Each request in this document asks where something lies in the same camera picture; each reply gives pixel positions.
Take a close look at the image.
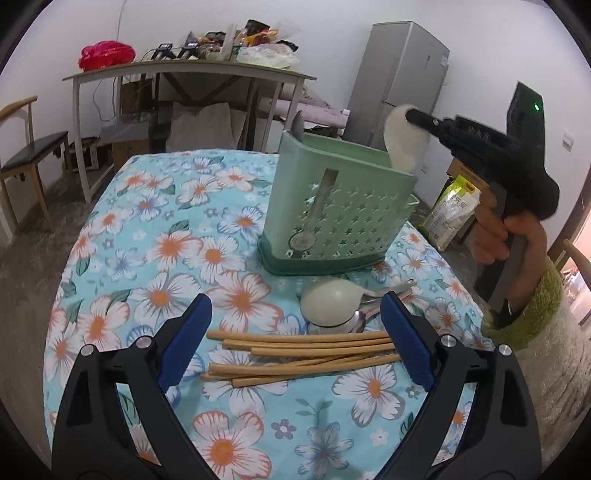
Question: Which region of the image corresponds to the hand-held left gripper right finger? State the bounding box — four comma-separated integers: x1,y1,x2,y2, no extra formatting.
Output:
369,292,542,480

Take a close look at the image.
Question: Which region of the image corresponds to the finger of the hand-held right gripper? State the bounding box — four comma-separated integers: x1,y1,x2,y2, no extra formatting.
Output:
405,108,452,140

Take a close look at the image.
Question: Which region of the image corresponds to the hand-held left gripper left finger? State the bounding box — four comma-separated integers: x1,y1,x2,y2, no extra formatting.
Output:
51,293,218,480

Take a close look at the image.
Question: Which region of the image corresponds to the white plastic spoon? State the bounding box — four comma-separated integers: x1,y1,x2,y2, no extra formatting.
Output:
385,105,428,174
300,278,370,328

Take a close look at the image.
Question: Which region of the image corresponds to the pile of wooden chopsticks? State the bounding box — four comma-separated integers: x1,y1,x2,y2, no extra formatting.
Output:
201,329,402,388

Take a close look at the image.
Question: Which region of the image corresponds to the green plastic utensil holder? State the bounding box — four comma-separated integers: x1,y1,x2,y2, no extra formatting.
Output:
257,130,420,277

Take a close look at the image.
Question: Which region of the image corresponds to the person's right hand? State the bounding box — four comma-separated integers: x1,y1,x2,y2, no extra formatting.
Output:
470,200,549,319

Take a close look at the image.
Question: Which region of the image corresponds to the grey refrigerator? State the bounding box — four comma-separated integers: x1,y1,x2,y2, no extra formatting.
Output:
345,21,451,153

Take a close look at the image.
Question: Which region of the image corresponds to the cardboard box with plastic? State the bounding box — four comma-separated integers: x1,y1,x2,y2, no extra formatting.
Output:
445,159,490,191

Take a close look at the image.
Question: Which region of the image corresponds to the yellow green rice bag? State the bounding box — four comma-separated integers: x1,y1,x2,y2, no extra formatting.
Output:
418,175,478,252

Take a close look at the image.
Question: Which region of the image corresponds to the blue floral tablecloth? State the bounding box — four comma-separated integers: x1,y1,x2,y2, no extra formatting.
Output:
42,150,497,480

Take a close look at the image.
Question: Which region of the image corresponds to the light wooden chair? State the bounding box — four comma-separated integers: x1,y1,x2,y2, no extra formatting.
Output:
554,239,591,296

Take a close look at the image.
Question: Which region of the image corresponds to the pink floral ironing board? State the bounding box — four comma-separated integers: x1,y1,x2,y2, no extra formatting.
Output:
259,88,347,136

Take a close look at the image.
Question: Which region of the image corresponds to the white plastic bag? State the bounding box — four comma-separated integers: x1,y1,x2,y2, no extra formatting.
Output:
236,44,299,70

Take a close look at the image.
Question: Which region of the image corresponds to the pile of snack packets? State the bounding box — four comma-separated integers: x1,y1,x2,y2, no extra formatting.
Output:
187,18,298,61

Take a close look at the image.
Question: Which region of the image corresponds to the grey cloth sack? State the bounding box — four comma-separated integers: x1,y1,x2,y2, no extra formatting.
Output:
166,102,245,151

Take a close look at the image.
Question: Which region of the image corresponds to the cardboard box under desk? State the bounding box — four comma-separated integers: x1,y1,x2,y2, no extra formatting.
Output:
99,111,155,139

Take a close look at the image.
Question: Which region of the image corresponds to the wooden chair with dark seat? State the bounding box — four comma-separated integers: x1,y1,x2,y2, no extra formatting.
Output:
0,96,70,241

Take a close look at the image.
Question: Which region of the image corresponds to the white-legged desk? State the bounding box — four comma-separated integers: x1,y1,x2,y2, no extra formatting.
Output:
62,60,317,204

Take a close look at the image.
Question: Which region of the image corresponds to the red plastic bag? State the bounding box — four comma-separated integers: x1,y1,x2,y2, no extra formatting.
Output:
78,41,136,71

